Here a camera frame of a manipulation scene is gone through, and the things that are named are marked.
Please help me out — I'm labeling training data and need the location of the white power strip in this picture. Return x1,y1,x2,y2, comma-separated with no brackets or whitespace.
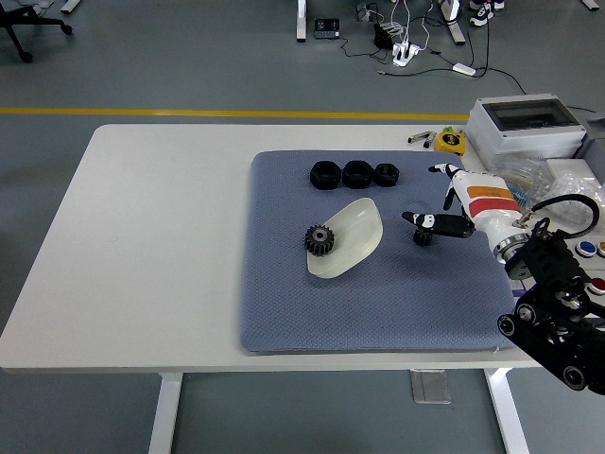
391,41,424,67

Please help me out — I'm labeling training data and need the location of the metal floor plate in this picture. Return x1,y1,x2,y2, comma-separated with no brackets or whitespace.
409,368,453,406

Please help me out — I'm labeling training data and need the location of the white cable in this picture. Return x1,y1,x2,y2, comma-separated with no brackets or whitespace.
390,0,432,51

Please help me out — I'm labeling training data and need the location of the grey push-button control box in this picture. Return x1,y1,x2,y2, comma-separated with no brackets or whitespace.
566,234,605,299

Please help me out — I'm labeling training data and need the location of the white square plate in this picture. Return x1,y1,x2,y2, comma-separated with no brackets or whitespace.
305,197,385,280

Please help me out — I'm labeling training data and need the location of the black office chair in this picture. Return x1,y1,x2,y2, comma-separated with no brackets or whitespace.
0,0,75,64

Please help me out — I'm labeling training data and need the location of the small black hex nut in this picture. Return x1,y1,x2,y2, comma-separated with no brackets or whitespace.
373,162,402,187

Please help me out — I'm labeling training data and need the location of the yellow floor tape line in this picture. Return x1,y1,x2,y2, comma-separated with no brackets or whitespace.
0,107,472,122

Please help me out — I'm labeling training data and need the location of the long black floor cable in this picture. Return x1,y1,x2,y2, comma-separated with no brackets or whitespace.
376,64,529,96

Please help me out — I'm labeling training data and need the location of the white flat box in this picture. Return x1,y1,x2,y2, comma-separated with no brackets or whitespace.
545,158,595,183

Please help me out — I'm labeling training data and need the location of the blue-grey textured mat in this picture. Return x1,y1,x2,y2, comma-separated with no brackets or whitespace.
237,149,517,356

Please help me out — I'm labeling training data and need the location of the bag of clear parts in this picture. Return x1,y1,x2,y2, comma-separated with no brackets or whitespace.
538,170,605,226

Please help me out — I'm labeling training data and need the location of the grey electrical enclosure box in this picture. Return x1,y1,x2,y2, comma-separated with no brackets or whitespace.
467,93,587,171

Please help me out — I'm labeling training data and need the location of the black floor device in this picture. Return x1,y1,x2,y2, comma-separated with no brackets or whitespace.
314,17,342,40

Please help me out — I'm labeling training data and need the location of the large black hex nut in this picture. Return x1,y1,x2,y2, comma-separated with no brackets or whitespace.
341,160,375,190
309,160,341,191

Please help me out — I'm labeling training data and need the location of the white table leg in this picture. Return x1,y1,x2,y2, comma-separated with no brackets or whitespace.
148,372,184,454
482,367,530,454

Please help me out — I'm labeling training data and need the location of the white desk leg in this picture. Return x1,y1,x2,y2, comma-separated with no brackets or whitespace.
296,0,309,44
441,0,468,47

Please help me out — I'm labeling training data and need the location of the black power adapter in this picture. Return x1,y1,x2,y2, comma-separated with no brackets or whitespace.
372,22,396,49

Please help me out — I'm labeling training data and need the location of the bag of blue resistors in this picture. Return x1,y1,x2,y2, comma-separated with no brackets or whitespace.
491,158,554,209

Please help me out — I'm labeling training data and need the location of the short black floor cable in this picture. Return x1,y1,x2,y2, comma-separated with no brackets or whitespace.
337,36,394,61

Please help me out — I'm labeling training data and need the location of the yellow tape measure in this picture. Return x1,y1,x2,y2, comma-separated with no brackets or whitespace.
434,126,467,156

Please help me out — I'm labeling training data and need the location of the person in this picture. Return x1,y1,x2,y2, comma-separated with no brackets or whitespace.
469,0,506,26

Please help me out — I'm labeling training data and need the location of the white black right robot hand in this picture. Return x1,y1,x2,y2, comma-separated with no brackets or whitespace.
401,163,528,252

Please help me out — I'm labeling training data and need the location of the large black gear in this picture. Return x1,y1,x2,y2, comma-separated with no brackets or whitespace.
302,223,337,257

